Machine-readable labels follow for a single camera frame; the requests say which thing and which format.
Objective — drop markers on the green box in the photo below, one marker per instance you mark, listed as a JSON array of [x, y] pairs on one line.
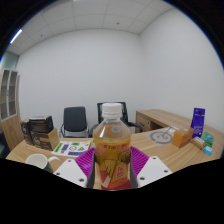
[[208, 138]]

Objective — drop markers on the tall purple box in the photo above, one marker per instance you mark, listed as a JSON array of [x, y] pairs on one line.
[[198, 121]]

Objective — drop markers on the wooden side desk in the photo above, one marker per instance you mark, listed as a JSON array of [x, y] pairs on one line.
[[156, 118]]

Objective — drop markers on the orange cardboard box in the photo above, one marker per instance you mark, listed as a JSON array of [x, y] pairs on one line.
[[181, 137]]

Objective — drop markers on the white sheet with colourful stickers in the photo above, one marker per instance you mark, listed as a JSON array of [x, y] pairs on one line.
[[72, 148]]

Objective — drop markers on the dark box with stripes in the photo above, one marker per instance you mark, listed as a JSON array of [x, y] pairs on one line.
[[41, 124]]

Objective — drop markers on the wooden cabinet with glass doors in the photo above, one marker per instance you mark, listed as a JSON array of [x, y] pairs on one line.
[[9, 106]]

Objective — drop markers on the black mesh office chair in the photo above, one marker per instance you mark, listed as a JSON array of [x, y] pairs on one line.
[[126, 115]]

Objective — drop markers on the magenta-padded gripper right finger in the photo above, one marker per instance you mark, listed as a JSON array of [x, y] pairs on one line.
[[152, 170]]

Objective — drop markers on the yellow-labelled drink bottle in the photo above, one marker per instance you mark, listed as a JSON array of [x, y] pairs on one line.
[[112, 146]]

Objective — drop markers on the green and white paper cup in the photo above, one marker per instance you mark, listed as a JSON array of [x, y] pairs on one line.
[[39, 161]]

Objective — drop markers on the dark grey office chair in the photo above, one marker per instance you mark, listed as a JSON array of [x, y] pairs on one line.
[[75, 120]]

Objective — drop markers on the small blue box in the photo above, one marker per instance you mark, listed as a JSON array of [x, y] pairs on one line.
[[208, 150]]

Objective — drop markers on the rectangular ceiling light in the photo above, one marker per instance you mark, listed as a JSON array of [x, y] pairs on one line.
[[15, 36]]

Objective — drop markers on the paper with round print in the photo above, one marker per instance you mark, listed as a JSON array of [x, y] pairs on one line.
[[161, 136]]

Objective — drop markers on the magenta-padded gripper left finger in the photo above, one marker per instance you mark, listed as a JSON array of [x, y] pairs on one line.
[[70, 170]]

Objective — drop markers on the brown and black carton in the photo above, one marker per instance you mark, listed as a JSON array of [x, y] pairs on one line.
[[45, 140]]

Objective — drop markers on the small tan box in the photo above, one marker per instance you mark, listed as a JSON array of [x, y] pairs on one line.
[[199, 142]]

